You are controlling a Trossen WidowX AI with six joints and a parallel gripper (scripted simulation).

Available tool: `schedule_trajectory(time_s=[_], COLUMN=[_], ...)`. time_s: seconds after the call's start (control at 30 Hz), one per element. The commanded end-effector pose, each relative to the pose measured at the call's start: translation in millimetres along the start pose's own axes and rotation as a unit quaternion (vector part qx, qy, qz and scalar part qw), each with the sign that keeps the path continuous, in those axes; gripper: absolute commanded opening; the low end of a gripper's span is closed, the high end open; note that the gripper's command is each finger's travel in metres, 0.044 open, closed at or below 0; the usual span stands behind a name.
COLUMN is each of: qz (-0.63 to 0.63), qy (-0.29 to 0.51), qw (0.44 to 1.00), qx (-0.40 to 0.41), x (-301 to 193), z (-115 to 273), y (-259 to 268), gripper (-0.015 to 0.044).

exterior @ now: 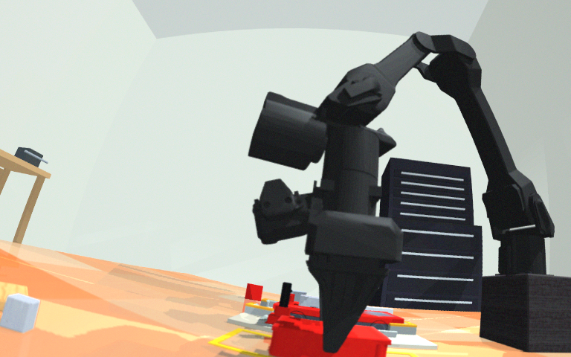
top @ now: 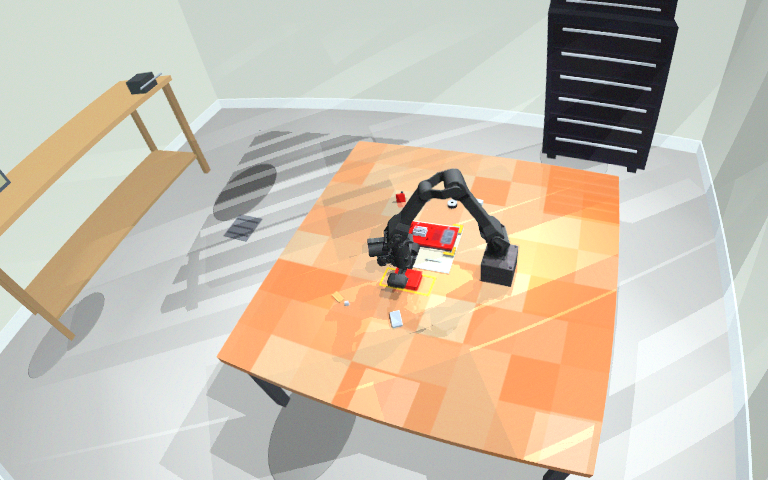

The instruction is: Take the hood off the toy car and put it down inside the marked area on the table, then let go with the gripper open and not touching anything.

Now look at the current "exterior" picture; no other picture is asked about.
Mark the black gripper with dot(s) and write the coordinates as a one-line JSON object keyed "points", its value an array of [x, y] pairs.
{"points": [[345, 243]]}

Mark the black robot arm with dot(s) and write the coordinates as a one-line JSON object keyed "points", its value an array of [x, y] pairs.
{"points": [[294, 134]]}

